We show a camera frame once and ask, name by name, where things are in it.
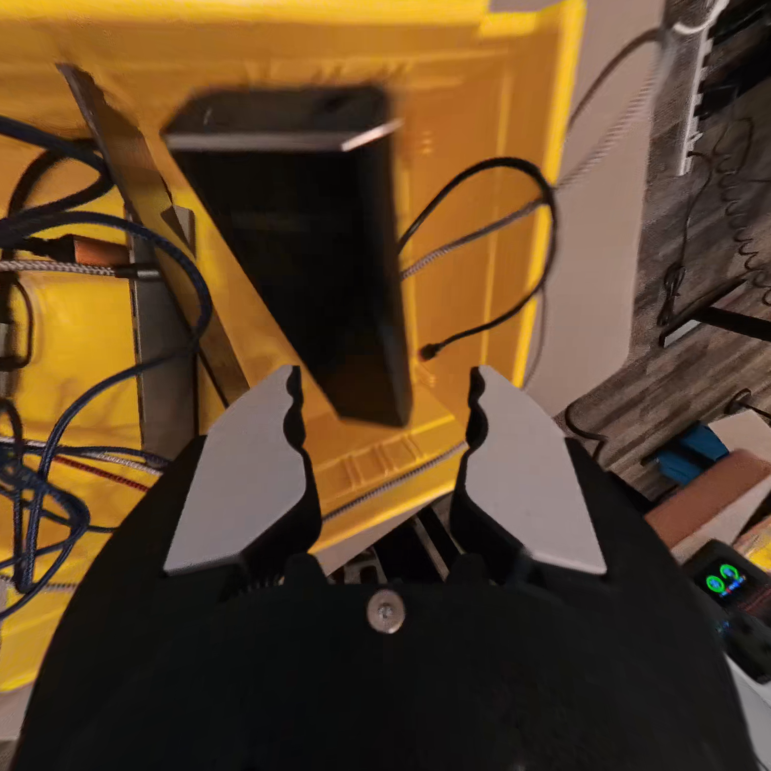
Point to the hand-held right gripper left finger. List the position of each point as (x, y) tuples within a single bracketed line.
[(235, 482)]

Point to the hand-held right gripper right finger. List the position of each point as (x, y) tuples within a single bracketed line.
[(530, 482)]

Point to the black usb hub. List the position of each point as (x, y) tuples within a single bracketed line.
[(301, 265)]

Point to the yellow plastic bin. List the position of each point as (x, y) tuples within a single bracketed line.
[(482, 96)]

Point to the black device with green screen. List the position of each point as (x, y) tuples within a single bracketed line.
[(729, 584)]

